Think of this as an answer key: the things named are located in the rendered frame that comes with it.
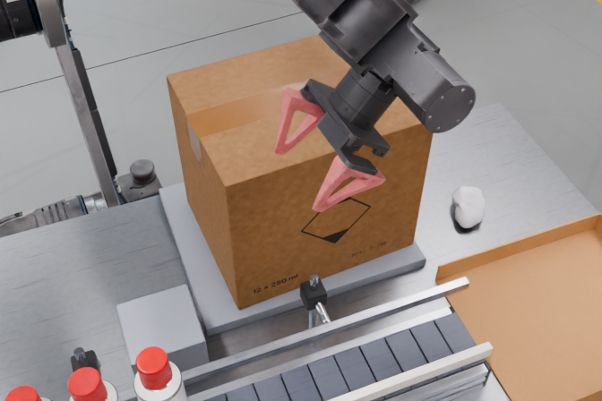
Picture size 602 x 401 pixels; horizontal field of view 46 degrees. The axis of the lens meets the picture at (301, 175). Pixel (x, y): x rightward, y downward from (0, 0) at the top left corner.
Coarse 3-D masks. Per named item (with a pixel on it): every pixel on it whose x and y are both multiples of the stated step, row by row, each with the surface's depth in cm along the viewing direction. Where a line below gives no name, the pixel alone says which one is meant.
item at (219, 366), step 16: (432, 288) 94; (448, 288) 94; (464, 288) 95; (384, 304) 92; (400, 304) 92; (416, 304) 93; (336, 320) 91; (352, 320) 91; (368, 320) 92; (288, 336) 89; (304, 336) 89; (320, 336) 90; (256, 352) 88; (272, 352) 88; (208, 368) 86; (224, 368) 86; (128, 400) 83
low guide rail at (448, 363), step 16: (464, 352) 93; (480, 352) 93; (416, 368) 91; (432, 368) 91; (448, 368) 92; (384, 384) 90; (400, 384) 90; (336, 400) 88; (352, 400) 88; (368, 400) 90
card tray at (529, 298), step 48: (528, 240) 113; (576, 240) 116; (480, 288) 110; (528, 288) 110; (576, 288) 110; (480, 336) 104; (528, 336) 104; (576, 336) 104; (528, 384) 98; (576, 384) 98
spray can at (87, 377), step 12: (84, 372) 72; (96, 372) 72; (72, 384) 71; (84, 384) 71; (96, 384) 71; (108, 384) 76; (72, 396) 71; (84, 396) 71; (96, 396) 72; (108, 396) 74
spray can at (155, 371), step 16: (144, 352) 74; (160, 352) 74; (144, 368) 73; (160, 368) 73; (176, 368) 77; (144, 384) 74; (160, 384) 74; (176, 384) 76; (144, 400) 75; (160, 400) 75; (176, 400) 77
